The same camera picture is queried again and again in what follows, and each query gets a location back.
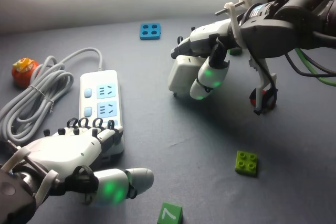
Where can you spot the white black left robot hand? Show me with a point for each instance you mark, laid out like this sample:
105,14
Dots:
68,153

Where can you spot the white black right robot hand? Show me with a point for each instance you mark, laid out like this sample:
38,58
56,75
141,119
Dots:
210,37

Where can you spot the white power adapter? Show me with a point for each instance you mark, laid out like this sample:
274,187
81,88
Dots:
181,74

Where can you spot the white blue power strip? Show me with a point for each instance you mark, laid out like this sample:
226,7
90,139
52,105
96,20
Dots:
89,82

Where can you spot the dark green block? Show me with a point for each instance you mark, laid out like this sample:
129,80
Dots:
235,51

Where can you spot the blue four-hole block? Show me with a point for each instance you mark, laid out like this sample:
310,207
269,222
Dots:
149,31

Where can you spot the red toy brick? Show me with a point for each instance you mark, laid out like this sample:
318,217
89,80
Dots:
252,101

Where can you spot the orange pumpkin toy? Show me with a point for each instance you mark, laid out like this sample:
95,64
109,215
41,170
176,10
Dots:
22,75

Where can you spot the grey table cloth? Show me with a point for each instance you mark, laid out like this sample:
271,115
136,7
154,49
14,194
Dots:
183,142

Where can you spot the green number seven cube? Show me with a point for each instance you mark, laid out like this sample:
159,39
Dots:
170,214

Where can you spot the lime green toy brick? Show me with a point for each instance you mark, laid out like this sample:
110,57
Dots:
246,163

